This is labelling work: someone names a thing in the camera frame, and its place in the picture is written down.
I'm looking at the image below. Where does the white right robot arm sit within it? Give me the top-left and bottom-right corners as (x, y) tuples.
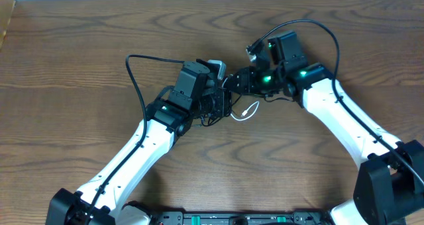
(223, 63), (423, 224)

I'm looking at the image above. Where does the black USB cable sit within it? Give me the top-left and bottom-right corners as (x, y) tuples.
(198, 92), (244, 128)

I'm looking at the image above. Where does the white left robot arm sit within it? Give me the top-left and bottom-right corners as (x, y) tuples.
(46, 87), (232, 224)

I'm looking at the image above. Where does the white USB cable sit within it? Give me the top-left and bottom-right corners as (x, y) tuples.
(221, 77), (260, 122)

